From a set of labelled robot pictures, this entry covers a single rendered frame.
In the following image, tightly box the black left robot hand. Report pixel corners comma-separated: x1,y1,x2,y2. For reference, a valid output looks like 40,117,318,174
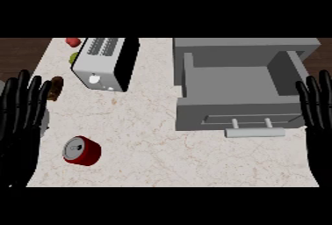
0,69,54,188

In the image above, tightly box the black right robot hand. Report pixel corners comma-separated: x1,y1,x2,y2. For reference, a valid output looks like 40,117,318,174
296,69,332,188

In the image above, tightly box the red soda can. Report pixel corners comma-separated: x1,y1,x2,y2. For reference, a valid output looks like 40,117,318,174
62,135,104,167

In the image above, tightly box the grey open drawer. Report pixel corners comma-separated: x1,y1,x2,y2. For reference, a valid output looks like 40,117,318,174
175,50,312,132

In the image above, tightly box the brown bread piece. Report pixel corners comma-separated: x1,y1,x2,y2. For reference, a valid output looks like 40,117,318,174
46,76,65,102

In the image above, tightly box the silver toaster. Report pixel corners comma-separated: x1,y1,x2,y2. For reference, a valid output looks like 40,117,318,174
70,38,142,93

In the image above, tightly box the grey cabinet body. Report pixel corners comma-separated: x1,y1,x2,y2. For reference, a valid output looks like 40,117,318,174
173,38,322,87

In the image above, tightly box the red round fruit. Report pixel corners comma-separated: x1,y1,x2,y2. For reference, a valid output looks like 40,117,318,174
65,38,83,48

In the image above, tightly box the pale grey drawer handle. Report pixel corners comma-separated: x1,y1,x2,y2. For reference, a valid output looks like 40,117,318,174
223,117,287,139

